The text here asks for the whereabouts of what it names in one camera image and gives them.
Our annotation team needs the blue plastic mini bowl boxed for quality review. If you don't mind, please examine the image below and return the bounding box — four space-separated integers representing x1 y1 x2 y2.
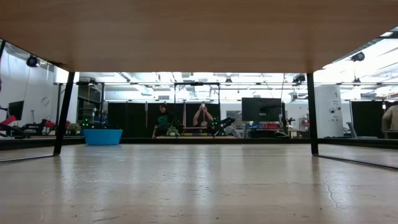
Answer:
82 128 124 146

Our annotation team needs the person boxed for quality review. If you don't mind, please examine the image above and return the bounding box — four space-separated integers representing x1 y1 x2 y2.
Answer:
151 103 177 139
192 102 215 129
381 104 398 139

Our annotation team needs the small potted green plant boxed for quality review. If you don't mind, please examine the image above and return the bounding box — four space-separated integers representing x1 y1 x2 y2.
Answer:
166 124 182 137
67 122 82 136

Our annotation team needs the large black monitor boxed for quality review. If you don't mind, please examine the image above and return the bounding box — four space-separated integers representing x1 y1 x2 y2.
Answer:
241 97 283 123

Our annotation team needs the wooden riser with black legs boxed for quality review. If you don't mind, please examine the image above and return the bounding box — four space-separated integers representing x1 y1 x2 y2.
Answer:
0 0 398 171

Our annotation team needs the white cylindrical column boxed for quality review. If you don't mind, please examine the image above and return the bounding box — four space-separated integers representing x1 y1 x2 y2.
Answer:
314 84 345 139

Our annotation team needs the narrow black partition panel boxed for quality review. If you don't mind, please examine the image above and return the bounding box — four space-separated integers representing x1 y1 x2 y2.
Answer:
350 100 386 138

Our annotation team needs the black ceiling lamp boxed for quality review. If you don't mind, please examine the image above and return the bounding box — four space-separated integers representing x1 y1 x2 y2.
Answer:
351 51 366 63
25 55 40 68

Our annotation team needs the small black monitor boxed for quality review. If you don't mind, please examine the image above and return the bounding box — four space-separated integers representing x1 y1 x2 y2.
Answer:
7 100 25 121

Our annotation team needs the red padded bar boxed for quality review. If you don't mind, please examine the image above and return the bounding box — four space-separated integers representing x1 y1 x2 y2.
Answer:
0 114 18 131

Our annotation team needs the black background rig frame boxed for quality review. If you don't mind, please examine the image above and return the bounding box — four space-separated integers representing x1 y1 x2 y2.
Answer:
173 82 222 138

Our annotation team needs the black aluminium table frame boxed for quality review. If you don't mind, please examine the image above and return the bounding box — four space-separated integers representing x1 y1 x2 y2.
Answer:
0 136 398 152

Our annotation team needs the wide black partition wall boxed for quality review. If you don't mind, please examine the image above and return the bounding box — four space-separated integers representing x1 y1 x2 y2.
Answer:
107 101 221 138

